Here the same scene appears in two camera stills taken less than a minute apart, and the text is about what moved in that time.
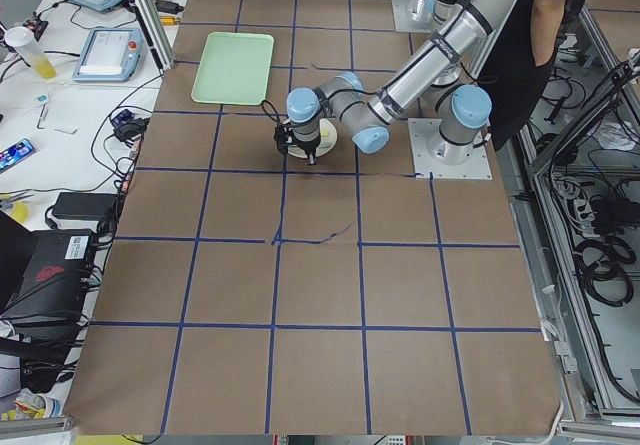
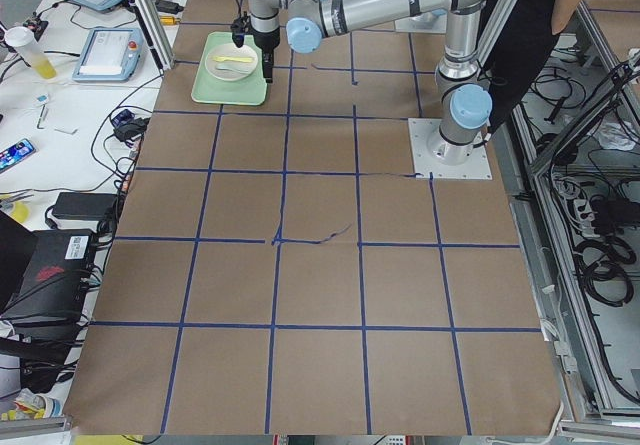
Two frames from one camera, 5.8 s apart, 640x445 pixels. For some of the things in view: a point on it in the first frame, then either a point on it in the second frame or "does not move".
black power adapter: [84, 206] does not move
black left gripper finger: [312, 158] to [268, 58]
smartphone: [16, 153] does not move
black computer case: [56, 280] does not move
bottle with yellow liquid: [23, 40] does not move
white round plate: [328, 139] to [228, 62]
